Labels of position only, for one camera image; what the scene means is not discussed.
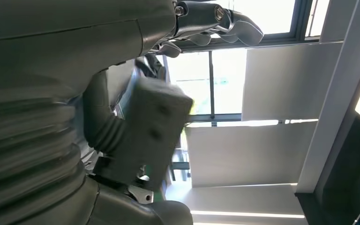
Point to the ceiling light strip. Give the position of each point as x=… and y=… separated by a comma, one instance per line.
x=248, y=214

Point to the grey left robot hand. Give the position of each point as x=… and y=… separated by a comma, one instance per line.
x=59, y=46

